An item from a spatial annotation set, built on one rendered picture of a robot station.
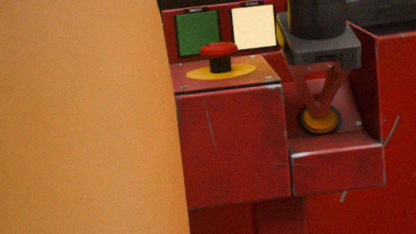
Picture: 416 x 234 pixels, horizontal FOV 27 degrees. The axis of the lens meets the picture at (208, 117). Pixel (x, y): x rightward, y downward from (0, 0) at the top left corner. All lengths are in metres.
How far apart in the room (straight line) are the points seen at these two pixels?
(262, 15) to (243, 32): 0.03
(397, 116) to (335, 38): 0.31
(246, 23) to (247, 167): 0.19
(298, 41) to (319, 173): 0.13
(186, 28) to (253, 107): 0.17
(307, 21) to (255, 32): 0.14
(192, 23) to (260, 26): 0.08
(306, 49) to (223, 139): 0.12
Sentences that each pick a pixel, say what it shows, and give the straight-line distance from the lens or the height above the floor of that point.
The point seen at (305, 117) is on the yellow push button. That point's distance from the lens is 0.93.
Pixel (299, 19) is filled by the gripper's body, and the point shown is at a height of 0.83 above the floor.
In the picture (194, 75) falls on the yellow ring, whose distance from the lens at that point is 0.89.
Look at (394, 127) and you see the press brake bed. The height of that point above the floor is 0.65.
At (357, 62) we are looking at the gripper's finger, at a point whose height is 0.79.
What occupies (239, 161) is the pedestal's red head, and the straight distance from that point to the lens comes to 0.85.
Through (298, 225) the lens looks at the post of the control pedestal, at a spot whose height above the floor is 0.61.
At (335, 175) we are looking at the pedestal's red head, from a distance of 0.87.
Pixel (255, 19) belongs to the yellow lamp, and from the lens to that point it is 0.98.
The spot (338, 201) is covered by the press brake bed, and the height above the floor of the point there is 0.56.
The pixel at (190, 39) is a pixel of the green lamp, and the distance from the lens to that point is 0.98.
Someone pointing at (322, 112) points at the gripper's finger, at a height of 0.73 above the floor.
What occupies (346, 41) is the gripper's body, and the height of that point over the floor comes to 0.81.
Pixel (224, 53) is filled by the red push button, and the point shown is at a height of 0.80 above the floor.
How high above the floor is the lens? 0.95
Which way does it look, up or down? 13 degrees down
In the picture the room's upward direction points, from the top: 6 degrees counter-clockwise
